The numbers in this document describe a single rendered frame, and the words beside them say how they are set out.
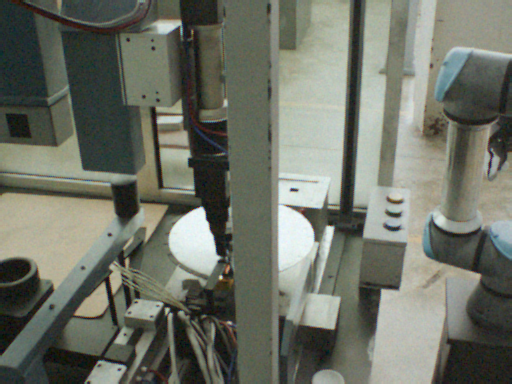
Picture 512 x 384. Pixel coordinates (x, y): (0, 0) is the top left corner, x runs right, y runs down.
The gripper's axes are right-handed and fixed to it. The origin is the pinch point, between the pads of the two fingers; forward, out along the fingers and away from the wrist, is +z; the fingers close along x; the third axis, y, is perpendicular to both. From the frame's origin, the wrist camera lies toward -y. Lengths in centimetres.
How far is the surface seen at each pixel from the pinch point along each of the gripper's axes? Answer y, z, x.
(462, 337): -39, 16, -37
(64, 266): -117, 16, 34
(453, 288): -28.4, 16.3, -20.8
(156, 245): -91, 16, 33
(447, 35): 158, 18, 195
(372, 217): -42.6, 1.3, -1.8
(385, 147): -28.5, -9.4, 13.6
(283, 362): -89, -2, -41
